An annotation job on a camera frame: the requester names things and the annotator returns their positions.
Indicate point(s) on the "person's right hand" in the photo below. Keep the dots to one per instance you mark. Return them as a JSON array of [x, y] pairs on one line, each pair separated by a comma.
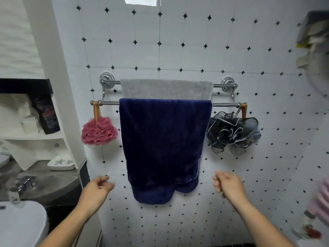
[[227, 185]]

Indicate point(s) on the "person's left hand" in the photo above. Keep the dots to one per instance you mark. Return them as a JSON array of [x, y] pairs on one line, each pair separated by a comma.
[[96, 187]]

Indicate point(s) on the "person's left thumb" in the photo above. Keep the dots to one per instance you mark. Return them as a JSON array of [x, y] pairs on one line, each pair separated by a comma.
[[102, 178]]

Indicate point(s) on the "person's right fingers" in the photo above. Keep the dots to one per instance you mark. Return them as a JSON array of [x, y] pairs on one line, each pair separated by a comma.
[[218, 181]]

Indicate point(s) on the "person's left forearm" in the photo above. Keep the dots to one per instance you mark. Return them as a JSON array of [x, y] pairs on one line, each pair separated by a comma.
[[69, 221]]

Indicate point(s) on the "person's right forearm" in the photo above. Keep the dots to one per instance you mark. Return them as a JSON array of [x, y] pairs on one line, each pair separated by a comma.
[[262, 223]]

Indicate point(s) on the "white soap dish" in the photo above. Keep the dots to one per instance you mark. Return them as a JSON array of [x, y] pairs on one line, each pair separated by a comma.
[[61, 162]]

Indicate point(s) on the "pink bath sponge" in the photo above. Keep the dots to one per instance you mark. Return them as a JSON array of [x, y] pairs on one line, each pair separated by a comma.
[[99, 132]]

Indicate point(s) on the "dark grey bath sponge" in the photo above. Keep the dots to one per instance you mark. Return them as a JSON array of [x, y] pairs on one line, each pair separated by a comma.
[[232, 133]]

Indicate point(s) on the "navy blue towel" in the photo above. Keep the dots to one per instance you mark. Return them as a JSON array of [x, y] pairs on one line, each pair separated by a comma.
[[162, 149]]

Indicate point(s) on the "chrome faucet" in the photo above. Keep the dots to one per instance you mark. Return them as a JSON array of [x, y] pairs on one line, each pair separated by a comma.
[[21, 183]]

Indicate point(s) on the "white shelf unit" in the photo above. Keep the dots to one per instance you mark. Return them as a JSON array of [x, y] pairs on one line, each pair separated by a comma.
[[38, 126]]

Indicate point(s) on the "black pouch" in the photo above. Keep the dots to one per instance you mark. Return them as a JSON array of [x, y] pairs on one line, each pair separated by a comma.
[[47, 114]]

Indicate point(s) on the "white jar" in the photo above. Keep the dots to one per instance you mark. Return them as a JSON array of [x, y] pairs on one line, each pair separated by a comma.
[[29, 125]]

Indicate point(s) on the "white sink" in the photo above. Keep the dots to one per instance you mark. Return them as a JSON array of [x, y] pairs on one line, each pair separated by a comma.
[[20, 223]]

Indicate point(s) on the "grey towel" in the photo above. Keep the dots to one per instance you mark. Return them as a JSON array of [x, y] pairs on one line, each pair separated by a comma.
[[167, 88]]

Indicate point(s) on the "window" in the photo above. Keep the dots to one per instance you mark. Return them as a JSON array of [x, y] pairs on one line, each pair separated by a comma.
[[140, 0]]

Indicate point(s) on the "chrome double towel rail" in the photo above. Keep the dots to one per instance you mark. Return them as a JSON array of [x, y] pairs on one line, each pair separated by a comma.
[[108, 83]]

